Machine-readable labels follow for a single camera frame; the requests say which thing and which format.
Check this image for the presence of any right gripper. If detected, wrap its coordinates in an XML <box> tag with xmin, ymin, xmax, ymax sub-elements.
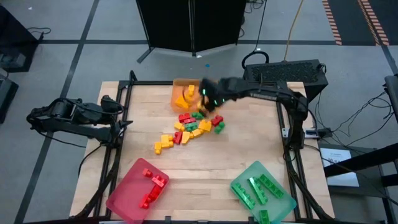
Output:
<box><xmin>198</xmin><ymin>77</ymin><xmax>240</xmax><ymax>118</ymax></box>

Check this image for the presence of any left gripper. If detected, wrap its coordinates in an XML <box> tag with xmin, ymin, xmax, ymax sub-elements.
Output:
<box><xmin>99</xmin><ymin>95</ymin><xmax>134</xmax><ymax>129</ymax></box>

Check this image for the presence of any yellow roof-shaped toy block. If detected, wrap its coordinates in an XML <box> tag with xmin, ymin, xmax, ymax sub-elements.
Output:
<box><xmin>174</xmin><ymin>95</ymin><xmax>190</xmax><ymax>110</ymax></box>

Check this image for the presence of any long red toy block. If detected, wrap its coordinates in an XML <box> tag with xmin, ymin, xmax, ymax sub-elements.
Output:
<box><xmin>139</xmin><ymin>185</ymin><xmax>162</xmax><ymax>209</ymax></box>

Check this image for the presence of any orange translucent plastic bin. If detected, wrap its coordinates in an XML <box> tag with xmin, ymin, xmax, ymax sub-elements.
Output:
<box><xmin>170</xmin><ymin>78</ymin><xmax>220</xmax><ymax>114</ymax></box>

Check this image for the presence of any pink translucent plastic bin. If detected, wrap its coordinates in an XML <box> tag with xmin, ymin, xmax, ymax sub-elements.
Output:
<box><xmin>105</xmin><ymin>157</ymin><xmax>171</xmax><ymax>224</ymax></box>

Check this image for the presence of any black perforated computer case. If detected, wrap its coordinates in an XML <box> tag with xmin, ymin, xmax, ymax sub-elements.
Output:
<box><xmin>242</xmin><ymin>58</ymin><xmax>330</xmax><ymax>103</ymax></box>

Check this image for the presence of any black folding partition screen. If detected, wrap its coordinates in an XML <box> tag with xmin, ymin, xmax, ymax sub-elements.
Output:
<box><xmin>136</xmin><ymin>0</ymin><xmax>248</xmax><ymax>65</ymax></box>

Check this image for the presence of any black floor equipment box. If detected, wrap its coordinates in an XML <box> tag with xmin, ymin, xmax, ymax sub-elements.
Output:
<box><xmin>0</xmin><ymin>73</ymin><xmax>19</xmax><ymax>124</ymax></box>

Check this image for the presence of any teal translucent plastic bin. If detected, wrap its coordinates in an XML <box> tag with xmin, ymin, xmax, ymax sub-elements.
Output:
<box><xmin>229</xmin><ymin>160</ymin><xmax>298</xmax><ymax>224</ymax></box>

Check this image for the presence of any black power adapter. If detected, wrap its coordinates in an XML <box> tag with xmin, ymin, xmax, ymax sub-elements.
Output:
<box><xmin>306</xmin><ymin>126</ymin><xmax>333</xmax><ymax>140</ymax></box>

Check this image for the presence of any black equipment cart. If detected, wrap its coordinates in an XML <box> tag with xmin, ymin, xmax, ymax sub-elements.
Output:
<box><xmin>0</xmin><ymin>4</ymin><xmax>40</xmax><ymax>73</ymax></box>

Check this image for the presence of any white paper sheet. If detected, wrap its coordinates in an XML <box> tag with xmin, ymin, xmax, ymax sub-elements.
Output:
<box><xmin>320</xmin><ymin>147</ymin><xmax>361</xmax><ymax>187</ymax></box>

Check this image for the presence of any coiled black floor cable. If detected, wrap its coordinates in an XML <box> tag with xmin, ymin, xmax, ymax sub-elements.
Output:
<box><xmin>241</xmin><ymin>50</ymin><xmax>270</xmax><ymax>71</ymax></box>

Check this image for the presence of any black hanging cable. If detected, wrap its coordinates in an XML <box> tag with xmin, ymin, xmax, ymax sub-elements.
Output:
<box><xmin>254</xmin><ymin>0</ymin><xmax>268</xmax><ymax>52</ymax></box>

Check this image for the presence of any yellow hanging cable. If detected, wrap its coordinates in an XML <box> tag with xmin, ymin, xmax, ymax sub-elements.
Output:
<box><xmin>283</xmin><ymin>0</ymin><xmax>305</xmax><ymax>62</ymax></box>

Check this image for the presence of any black side desk frame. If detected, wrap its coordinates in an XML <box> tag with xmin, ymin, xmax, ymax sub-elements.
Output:
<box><xmin>323</xmin><ymin>142</ymin><xmax>398</xmax><ymax>224</ymax></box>

